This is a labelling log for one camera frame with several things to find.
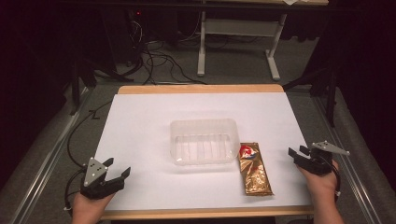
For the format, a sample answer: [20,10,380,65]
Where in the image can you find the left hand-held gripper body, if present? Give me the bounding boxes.
[79,157,123,201]

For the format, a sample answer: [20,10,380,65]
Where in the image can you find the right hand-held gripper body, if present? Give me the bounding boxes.
[298,140,351,175]

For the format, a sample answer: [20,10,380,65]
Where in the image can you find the person's right hand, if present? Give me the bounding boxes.
[296,160,341,203]

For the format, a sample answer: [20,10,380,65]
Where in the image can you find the person's left hand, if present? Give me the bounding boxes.
[71,191,117,222]

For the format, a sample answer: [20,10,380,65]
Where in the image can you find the white paper sheet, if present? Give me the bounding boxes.
[92,91,313,212]

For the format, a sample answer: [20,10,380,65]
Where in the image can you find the gold snack packet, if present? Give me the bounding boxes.
[237,142,276,197]

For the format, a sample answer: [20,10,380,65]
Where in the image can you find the black metal stand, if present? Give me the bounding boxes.
[282,66,340,129]
[68,59,98,117]

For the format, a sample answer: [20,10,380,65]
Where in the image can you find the clear plastic container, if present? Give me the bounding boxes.
[169,118,242,167]

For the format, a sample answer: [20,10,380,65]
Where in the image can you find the dark computer tower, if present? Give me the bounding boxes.
[101,8,148,67]

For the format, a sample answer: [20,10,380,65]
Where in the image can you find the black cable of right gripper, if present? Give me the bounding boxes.
[322,154,343,198]

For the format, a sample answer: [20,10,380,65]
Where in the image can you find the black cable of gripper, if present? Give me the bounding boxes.
[64,100,114,217]
[322,154,343,198]

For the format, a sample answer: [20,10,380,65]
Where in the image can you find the metal floor rail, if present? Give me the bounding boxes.
[312,95,385,224]
[8,87,95,224]

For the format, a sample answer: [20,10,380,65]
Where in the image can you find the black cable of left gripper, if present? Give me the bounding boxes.
[64,100,114,217]

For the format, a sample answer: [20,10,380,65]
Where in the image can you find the tangle of black floor cables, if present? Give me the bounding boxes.
[127,18,208,86]

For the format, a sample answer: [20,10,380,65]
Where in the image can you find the white desk frame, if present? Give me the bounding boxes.
[196,10,288,82]

